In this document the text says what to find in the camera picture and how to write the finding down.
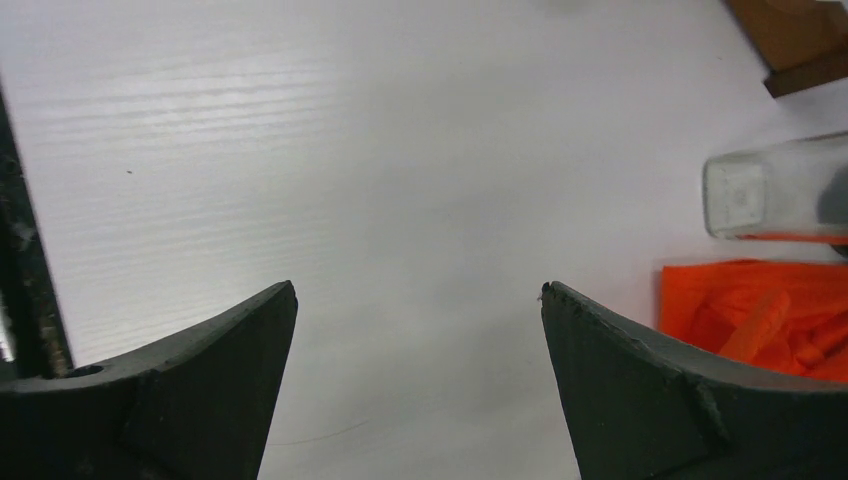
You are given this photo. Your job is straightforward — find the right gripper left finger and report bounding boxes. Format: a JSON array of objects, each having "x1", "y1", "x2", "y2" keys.
[{"x1": 1, "y1": 281, "x2": 298, "y2": 479}]

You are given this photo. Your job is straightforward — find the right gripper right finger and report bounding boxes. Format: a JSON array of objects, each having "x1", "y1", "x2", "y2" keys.
[{"x1": 540, "y1": 281, "x2": 847, "y2": 479}]

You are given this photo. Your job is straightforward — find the small clear glass bottle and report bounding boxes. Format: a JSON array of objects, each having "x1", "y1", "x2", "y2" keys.
[{"x1": 702, "y1": 131, "x2": 847, "y2": 246}]

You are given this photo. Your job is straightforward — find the brown wooden wine rack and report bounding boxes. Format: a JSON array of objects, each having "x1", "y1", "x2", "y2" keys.
[{"x1": 724, "y1": 0, "x2": 847, "y2": 98}]

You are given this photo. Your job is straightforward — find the orange cloth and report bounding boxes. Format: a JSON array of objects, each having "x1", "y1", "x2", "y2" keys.
[{"x1": 659, "y1": 260, "x2": 847, "y2": 382}]

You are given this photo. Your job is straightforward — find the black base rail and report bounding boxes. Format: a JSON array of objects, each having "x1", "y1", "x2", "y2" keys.
[{"x1": 1, "y1": 102, "x2": 74, "y2": 379}]

